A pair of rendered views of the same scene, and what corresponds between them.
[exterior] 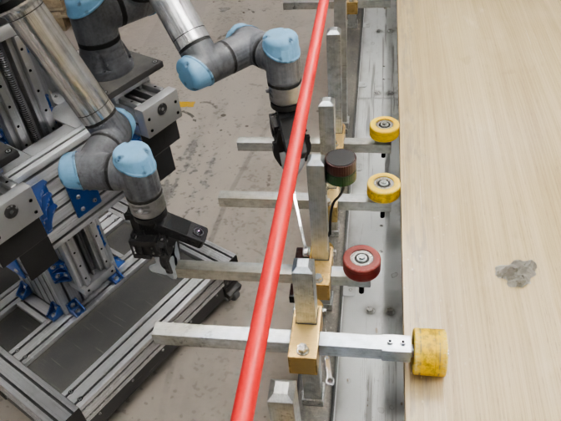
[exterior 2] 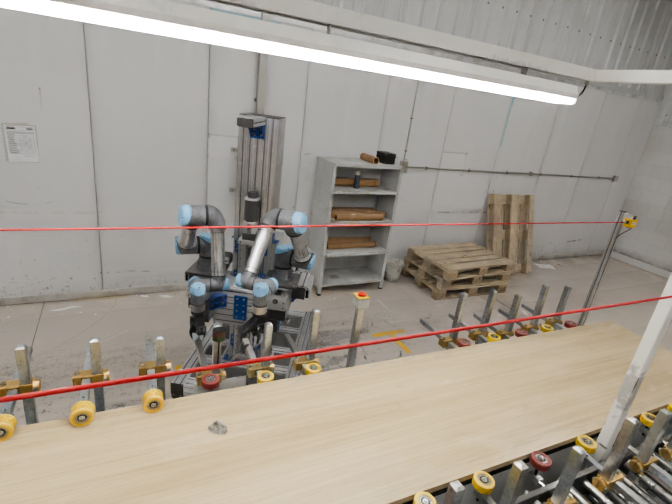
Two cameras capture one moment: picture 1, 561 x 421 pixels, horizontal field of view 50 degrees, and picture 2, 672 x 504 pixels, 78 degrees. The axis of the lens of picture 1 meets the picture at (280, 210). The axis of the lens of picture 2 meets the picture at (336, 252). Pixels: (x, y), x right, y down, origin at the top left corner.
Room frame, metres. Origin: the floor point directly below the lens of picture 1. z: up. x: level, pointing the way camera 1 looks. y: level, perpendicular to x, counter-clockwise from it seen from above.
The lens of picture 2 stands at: (0.24, -1.70, 2.20)
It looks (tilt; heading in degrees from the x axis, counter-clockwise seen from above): 20 degrees down; 51
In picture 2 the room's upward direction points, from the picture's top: 8 degrees clockwise
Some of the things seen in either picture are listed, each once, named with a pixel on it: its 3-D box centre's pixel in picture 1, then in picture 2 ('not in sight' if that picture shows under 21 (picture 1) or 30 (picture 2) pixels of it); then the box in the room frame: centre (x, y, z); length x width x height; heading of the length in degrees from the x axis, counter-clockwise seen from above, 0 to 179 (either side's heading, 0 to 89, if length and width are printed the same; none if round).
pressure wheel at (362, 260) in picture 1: (361, 274); (210, 387); (0.86, -0.16, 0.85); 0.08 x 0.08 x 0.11
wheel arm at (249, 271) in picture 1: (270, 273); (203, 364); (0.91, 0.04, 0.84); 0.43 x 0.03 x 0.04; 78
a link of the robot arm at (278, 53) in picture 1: (281, 58); (260, 294); (1.16, -0.04, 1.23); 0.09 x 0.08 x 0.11; 37
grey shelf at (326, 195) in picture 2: not in sight; (351, 226); (3.40, 1.92, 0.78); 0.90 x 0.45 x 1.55; 170
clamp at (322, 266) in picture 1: (321, 269); (211, 377); (0.90, -0.08, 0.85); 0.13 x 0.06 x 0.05; 168
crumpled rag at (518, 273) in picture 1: (519, 270); (218, 426); (0.78, -0.46, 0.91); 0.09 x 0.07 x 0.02; 105
